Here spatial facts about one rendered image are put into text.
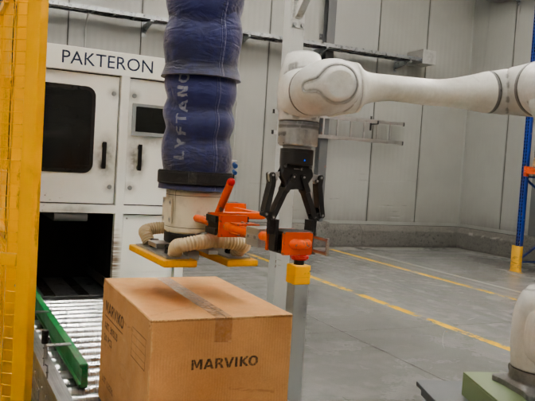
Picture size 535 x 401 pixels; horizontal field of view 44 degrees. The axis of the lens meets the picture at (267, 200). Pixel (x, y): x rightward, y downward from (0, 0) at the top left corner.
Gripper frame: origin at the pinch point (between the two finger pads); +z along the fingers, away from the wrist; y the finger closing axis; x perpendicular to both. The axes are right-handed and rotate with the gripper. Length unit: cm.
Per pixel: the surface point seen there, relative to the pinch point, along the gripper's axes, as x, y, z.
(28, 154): -99, 45, -15
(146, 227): -73, 12, 6
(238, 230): -20.3, 3.8, 0.5
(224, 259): -44.4, -3.5, 11.7
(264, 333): -28.4, -9.6, 29.5
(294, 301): -78, -47, 33
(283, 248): 4.9, 4.6, 1.6
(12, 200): -146, 44, 4
